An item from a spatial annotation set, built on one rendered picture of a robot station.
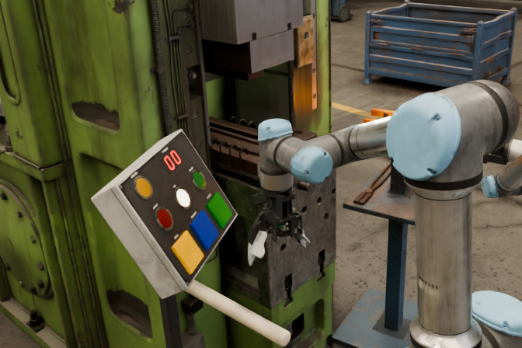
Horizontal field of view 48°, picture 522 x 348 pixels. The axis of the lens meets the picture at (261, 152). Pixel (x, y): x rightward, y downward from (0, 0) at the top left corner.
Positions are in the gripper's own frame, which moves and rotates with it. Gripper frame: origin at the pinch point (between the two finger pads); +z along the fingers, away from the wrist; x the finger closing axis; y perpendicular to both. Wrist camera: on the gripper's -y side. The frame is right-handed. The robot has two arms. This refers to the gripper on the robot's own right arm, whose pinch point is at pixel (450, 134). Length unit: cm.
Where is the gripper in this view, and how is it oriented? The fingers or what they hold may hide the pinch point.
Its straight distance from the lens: 217.5
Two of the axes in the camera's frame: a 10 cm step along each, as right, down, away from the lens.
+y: 0.5, 9.2, 3.9
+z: -8.4, -1.8, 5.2
